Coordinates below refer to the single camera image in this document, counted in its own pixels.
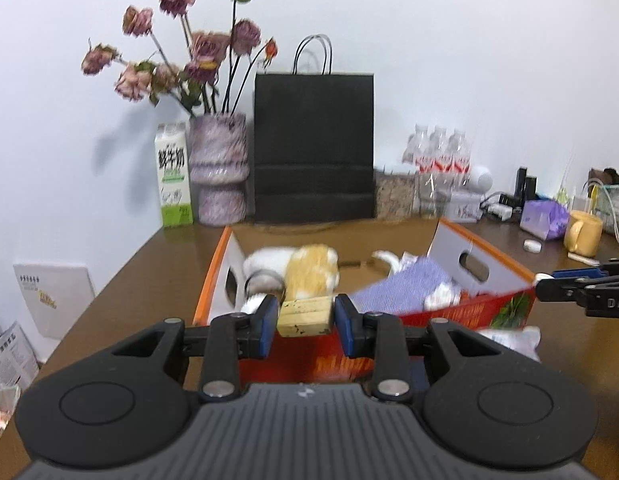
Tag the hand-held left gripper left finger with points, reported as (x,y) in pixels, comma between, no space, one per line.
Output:
(264,327)

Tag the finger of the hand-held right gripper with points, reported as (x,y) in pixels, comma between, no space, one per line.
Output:
(559,291)
(579,273)

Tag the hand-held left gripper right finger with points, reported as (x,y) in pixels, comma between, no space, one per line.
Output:
(345,327)

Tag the wooden block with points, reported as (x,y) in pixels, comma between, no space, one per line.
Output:
(305,316)

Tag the red and orange cardboard box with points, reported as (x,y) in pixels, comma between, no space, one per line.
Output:
(509,310)

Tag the purple striped cloth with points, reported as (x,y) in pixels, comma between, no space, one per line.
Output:
(404,285)

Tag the white stick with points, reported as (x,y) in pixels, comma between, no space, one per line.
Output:
(583,259)

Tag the yellow mug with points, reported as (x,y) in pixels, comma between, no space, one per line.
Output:
(584,232)

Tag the small white round lid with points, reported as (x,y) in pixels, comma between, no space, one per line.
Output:
(532,245)

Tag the purple tissue pack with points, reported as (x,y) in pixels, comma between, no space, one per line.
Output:
(544,217)

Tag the white and orange plush toy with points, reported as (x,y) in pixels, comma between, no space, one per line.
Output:
(307,272)

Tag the small white box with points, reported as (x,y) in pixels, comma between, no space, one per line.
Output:
(581,203)

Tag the crumpled white plastic bag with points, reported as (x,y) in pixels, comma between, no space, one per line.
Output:
(512,342)

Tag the clear plastic pouch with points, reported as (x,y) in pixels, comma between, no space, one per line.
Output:
(609,205)

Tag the white power strip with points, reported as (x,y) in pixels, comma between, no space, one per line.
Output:
(502,207)

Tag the crumpled white tissue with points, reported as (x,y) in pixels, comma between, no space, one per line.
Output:
(442,296)

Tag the black rectangular bottle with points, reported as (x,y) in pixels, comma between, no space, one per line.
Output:
(521,185)

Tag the white tin box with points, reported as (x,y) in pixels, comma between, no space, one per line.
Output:
(464,207)

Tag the wooden desk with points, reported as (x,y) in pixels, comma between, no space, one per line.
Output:
(139,300)

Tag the white round device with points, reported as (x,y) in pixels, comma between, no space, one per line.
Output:
(480,179)

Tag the clear drinking glass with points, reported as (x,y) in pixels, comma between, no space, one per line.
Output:
(433,197)

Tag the purple marbled vase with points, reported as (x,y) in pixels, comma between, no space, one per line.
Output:
(218,170)

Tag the white and green milk carton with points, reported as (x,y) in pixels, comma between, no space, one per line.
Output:
(173,175)

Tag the black paper bag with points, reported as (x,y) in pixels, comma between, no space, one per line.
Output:
(314,150)

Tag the white flat board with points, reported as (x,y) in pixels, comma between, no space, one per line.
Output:
(54,300)

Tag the stack of printed papers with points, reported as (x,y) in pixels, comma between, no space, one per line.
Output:
(9,360)

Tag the dried rose bouquet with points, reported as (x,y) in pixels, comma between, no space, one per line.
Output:
(199,55)

